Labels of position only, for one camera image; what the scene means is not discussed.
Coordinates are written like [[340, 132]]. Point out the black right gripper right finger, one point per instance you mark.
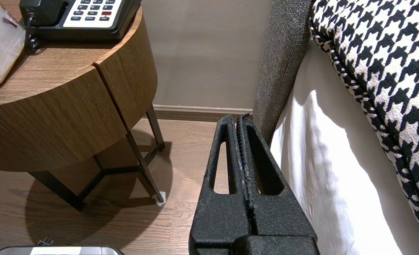
[[280, 216]]

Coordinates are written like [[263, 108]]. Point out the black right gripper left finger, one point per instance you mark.
[[216, 216]]

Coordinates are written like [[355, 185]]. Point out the gold tissue pack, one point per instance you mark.
[[0, 46]]

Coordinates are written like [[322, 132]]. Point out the robot chassis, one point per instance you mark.
[[53, 250]]

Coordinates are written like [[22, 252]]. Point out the black white houndstooth pillow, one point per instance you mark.
[[383, 63]]

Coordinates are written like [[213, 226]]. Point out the white bed sheet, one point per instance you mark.
[[329, 170]]

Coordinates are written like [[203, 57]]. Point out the curved wooden table drawer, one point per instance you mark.
[[53, 124]]

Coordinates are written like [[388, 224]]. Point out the black and white desk phone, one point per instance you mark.
[[96, 14]]

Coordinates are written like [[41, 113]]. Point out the wall skirting board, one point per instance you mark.
[[202, 112]]

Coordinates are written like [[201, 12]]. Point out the grey fabric headboard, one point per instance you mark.
[[283, 63]]

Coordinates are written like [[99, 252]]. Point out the round wooden side table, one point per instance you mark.
[[131, 78]]

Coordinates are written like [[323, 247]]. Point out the black telephone handset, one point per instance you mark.
[[43, 10]]

